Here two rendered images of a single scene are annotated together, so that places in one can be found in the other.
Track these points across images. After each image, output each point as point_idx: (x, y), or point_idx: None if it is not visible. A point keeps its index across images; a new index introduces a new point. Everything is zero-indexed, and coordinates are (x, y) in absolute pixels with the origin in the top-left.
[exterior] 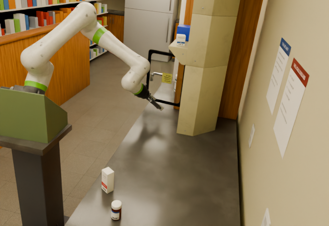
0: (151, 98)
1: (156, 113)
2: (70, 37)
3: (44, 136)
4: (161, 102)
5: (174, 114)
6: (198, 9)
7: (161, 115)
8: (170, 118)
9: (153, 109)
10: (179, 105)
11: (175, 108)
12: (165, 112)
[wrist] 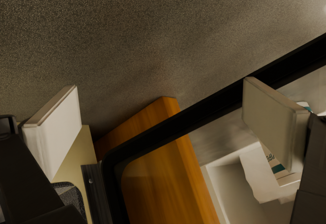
0: (271, 120)
1: (140, 11)
2: None
3: None
4: (214, 98)
5: (88, 96)
6: None
7: (80, 33)
8: (22, 80)
9: None
10: (107, 161)
11: (153, 103)
12: (134, 62)
